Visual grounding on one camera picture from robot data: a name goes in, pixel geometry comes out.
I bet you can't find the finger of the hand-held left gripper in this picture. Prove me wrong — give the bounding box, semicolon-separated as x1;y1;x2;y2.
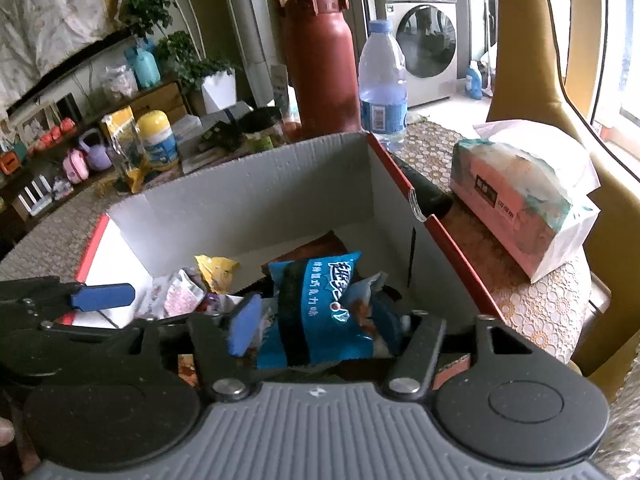
0;276;137;321

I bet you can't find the photo frame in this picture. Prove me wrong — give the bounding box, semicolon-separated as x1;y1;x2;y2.
10;102;61;146

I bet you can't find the red cardboard box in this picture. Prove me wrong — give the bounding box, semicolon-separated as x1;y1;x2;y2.
75;131;506;391

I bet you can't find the pink toy bag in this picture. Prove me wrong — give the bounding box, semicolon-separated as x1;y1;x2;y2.
62;150;90;184

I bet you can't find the wooden media cabinet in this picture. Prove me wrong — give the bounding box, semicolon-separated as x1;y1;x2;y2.
0;80;193;231

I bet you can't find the red snack packet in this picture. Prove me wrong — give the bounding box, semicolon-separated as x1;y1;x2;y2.
260;230;351;275

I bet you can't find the purple kettlebell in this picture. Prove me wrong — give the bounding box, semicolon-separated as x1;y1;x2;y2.
77;129;112;171

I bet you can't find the clear yellow-trimmed bag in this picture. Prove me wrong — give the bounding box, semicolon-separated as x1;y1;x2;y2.
101;106;148;195

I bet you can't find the blue detergent bottle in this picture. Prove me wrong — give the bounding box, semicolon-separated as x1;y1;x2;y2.
465;60;485;100

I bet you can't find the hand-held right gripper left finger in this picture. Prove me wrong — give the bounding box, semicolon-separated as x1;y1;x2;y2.
117;294;263;402

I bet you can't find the green potted plant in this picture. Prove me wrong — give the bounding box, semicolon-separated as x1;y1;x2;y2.
120;0;236;91

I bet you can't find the light blue jug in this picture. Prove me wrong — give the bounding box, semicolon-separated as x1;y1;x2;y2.
125;45;162;88

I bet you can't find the grey standing air conditioner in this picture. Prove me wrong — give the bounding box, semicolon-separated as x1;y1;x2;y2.
220;0;281;111

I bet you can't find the white snack packet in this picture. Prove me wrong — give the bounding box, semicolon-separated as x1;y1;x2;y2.
150;267;208;318

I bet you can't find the white router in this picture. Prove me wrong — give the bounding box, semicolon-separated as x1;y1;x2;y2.
15;175;53;217

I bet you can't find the white planter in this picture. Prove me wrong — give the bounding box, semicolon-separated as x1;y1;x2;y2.
201;70;237;113

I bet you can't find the tan padded chair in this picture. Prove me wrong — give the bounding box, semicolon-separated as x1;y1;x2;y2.
542;0;640;391

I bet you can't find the white washing machine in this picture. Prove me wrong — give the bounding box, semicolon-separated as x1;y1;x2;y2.
372;0;458;106

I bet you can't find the tissue pack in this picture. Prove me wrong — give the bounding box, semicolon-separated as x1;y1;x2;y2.
449;119;601;283

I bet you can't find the yellow-lidded jar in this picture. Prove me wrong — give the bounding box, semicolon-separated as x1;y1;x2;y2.
136;110;180;171

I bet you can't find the clear plastic bag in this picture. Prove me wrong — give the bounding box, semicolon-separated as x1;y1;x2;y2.
100;65;139;103

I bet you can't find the yellow snack packet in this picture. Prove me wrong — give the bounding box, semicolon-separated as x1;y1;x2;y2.
194;254;241;295

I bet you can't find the black-lidded glass jar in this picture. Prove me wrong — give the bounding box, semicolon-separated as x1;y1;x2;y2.
240;107;291;151

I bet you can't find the silvery blue snack packet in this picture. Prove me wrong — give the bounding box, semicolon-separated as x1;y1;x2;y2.
347;272;403;353

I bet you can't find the window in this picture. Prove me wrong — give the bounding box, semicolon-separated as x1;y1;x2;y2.
542;0;640;181

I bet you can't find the white cover cloth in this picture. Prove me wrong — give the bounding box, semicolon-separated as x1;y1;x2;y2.
0;0;111;106

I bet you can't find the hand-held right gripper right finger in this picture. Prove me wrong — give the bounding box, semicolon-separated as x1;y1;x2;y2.
385;311;533;397

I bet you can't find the black speaker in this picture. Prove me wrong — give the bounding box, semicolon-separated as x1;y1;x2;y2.
56;92;83;121

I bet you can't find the white paper carton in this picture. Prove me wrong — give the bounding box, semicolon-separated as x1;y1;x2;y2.
270;64;291;106

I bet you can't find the clear water bottle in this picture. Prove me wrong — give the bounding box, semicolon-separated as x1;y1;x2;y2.
358;19;408;153

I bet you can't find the red thermos bottle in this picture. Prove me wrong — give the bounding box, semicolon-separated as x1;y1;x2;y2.
280;0;362;143

